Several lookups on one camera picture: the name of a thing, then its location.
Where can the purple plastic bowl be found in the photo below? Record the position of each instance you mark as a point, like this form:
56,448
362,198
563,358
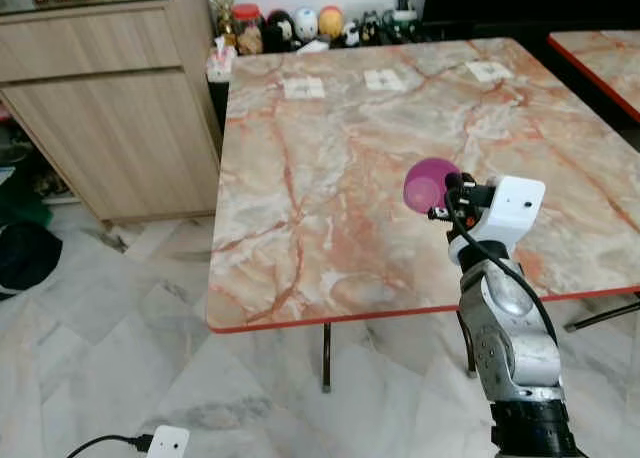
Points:
424,186

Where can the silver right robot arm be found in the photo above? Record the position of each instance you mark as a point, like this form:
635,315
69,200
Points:
510,338

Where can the white paper card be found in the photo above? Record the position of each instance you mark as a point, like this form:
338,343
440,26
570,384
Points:
384,80
304,88
489,72

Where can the marble folding table red edge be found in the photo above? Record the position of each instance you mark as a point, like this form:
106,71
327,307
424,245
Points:
340,178

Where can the green white lidded jar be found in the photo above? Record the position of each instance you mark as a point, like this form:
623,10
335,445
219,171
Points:
404,23

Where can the black white panda figurines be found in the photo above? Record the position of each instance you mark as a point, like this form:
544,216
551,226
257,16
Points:
368,30

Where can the black television screen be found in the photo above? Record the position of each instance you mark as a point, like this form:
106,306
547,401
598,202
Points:
530,3

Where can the yellow egg figurine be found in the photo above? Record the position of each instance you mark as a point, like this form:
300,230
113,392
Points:
331,21

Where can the white egg figurine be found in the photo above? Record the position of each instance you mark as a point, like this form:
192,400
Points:
305,22

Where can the black egg figurine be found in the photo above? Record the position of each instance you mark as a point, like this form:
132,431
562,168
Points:
280,28

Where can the red lidded snack jar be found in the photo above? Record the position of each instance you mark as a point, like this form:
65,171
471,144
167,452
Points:
247,30

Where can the pink white tissue box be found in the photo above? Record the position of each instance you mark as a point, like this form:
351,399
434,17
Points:
220,60

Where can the gold trophy figure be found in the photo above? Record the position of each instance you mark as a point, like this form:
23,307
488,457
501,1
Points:
222,8

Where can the light wooden cabinet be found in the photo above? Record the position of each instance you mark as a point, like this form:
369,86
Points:
110,108

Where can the black bag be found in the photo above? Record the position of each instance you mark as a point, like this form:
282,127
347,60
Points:
25,258

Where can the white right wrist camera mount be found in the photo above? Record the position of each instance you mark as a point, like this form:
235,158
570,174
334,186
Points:
512,208

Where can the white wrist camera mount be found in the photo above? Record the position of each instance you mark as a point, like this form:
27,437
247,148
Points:
512,208
168,443

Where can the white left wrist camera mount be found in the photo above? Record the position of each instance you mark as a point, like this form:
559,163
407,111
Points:
168,443

